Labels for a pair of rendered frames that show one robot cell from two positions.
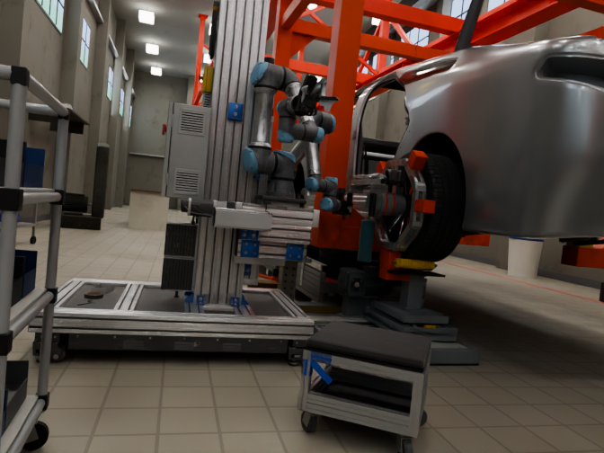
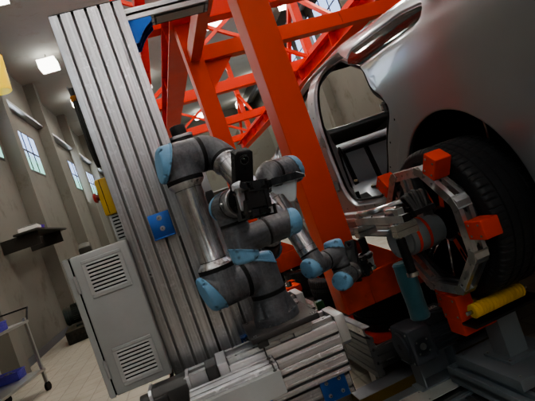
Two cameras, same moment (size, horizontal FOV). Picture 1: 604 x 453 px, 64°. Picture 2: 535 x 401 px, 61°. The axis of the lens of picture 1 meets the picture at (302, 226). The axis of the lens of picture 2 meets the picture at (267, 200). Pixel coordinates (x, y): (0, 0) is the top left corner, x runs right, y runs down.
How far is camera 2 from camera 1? 1.07 m
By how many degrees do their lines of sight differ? 4
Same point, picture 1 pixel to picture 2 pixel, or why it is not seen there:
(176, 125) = (87, 289)
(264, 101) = (191, 200)
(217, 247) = not seen: outside the picture
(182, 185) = (132, 367)
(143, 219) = not seen: hidden behind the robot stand
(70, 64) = (25, 181)
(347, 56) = (275, 67)
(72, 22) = (9, 143)
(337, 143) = (313, 177)
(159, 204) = not seen: hidden behind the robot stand
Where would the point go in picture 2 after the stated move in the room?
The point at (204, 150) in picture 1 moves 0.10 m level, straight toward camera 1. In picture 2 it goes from (142, 302) to (138, 309)
